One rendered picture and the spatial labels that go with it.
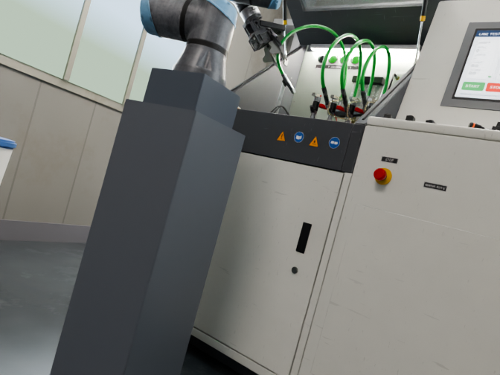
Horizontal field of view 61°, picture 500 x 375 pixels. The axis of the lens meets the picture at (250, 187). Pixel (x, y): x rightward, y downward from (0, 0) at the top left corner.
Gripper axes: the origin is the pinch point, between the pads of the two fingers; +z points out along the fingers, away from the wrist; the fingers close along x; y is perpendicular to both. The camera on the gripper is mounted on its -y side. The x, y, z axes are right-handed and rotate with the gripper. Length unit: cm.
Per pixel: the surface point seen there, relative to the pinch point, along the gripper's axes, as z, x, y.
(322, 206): 54, 29, 32
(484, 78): 45, 50, -33
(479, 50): 36, 47, -41
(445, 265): 81, 58, 25
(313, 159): 40, 26, 25
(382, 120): 40, 45, 8
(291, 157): 35.9, 18.9, 28.1
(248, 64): -58, -224, -111
